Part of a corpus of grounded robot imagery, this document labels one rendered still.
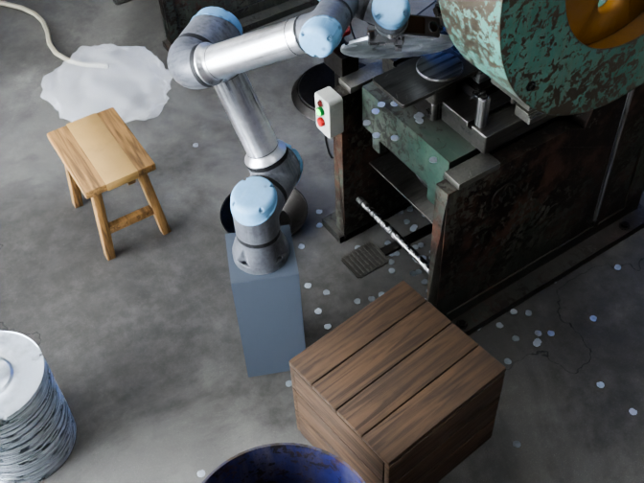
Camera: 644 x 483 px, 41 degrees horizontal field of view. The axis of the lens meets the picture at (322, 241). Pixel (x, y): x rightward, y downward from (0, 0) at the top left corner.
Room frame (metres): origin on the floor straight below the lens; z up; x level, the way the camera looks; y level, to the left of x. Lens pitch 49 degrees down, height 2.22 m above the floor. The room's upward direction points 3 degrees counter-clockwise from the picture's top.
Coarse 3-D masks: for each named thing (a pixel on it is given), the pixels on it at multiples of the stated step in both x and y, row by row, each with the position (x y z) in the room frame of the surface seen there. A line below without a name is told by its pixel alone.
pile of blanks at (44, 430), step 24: (48, 384) 1.26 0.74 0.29; (24, 408) 1.17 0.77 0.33; (48, 408) 1.23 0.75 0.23; (0, 432) 1.13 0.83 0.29; (24, 432) 1.15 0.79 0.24; (48, 432) 1.19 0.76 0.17; (72, 432) 1.26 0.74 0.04; (0, 456) 1.12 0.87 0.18; (24, 456) 1.13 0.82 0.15; (48, 456) 1.16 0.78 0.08; (0, 480) 1.12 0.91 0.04; (24, 480) 1.13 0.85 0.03
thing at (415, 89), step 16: (448, 48) 1.94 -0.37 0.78; (416, 64) 1.87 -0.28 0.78; (432, 64) 1.87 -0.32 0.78; (448, 64) 1.86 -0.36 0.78; (464, 64) 1.86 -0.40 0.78; (384, 80) 1.81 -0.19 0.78; (400, 80) 1.81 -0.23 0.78; (416, 80) 1.81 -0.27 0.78; (432, 80) 1.80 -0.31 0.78; (448, 80) 1.80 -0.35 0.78; (400, 96) 1.75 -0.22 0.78; (416, 96) 1.75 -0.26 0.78; (432, 96) 1.80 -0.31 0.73; (448, 96) 1.82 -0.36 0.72; (432, 112) 1.80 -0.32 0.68
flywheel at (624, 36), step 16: (576, 0) 1.52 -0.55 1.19; (592, 0) 1.55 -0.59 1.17; (608, 0) 1.62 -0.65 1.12; (624, 0) 1.60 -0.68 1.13; (640, 0) 1.63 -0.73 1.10; (576, 16) 1.53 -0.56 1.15; (592, 16) 1.56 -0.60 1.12; (608, 16) 1.58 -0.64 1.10; (624, 16) 1.61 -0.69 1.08; (640, 16) 1.63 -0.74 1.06; (576, 32) 1.53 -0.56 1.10; (592, 32) 1.56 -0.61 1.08; (608, 32) 1.59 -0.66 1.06; (624, 32) 1.60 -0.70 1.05; (640, 32) 1.60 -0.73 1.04
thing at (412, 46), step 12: (408, 36) 1.74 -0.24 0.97; (444, 36) 1.76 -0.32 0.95; (348, 48) 1.81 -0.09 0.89; (360, 48) 1.81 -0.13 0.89; (372, 48) 1.82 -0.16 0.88; (384, 48) 1.85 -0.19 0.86; (408, 48) 1.86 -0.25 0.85; (420, 48) 1.84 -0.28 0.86; (432, 48) 1.84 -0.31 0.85; (444, 48) 1.85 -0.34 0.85
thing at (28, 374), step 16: (0, 336) 1.39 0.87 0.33; (16, 336) 1.39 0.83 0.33; (0, 352) 1.34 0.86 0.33; (16, 352) 1.34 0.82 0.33; (32, 352) 1.34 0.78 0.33; (0, 368) 1.29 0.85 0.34; (16, 368) 1.29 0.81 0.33; (32, 368) 1.28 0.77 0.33; (0, 384) 1.24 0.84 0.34; (16, 384) 1.24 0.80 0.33; (32, 384) 1.23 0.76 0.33; (0, 400) 1.19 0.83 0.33; (16, 400) 1.19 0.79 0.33
